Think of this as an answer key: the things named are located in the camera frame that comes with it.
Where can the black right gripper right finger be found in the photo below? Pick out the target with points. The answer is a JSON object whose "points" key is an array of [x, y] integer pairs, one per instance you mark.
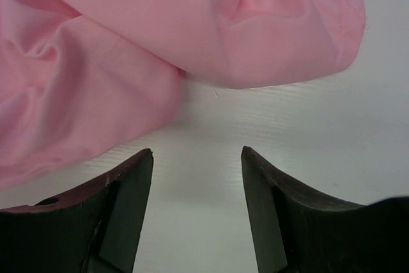
{"points": [[296, 228]]}

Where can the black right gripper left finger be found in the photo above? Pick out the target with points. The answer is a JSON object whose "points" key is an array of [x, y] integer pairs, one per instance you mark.
{"points": [[94, 227]]}

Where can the pink t shirt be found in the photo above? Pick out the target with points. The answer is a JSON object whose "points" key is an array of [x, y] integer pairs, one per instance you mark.
{"points": [[79, 77]]}

